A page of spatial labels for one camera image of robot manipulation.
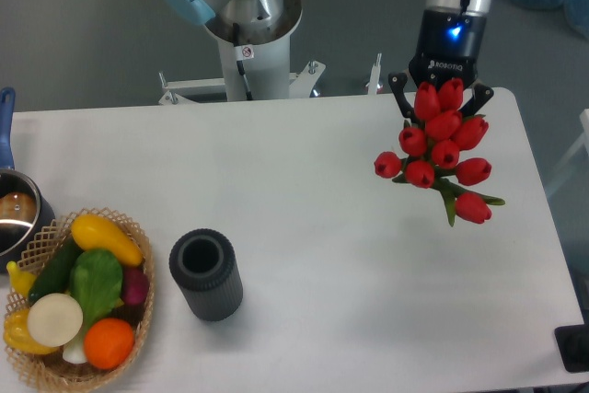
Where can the white round radish slice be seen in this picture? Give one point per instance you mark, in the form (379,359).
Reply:
(55,320)

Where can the white frame at right edge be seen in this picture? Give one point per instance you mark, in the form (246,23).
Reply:
(571,161)

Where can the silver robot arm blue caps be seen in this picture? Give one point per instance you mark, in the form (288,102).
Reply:
(253,38)

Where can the purple red onion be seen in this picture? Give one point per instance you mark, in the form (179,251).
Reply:
(135,287)

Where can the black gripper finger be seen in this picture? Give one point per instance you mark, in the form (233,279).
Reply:
(397,83)
(481,95)

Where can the dark grey ribbed vase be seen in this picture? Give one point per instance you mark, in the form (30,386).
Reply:
(203,264)

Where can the red tulip bouquet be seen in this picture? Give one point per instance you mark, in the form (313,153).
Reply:
(431,153)

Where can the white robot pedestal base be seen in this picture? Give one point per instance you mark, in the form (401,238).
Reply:
(250,72)

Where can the blue handled saucepan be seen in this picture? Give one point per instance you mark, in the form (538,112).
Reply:
(24,211)

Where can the black device at table edge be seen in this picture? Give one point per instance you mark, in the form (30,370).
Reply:
(573,347)

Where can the woven wicker basket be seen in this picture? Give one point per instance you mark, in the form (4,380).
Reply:
(50,373)

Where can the yellow bell pepper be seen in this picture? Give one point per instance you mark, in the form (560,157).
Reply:
(17,336)

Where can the dark green cucumber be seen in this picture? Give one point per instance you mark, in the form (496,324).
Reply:
(55,275)

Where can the yellow squash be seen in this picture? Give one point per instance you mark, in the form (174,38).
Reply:
(91,231)

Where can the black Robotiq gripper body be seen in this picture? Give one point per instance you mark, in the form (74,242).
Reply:
(448,47)

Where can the orange fruit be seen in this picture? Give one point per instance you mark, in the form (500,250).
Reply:
(108,343)

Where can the green lettuce leaf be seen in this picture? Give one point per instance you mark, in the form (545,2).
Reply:
(95,284)

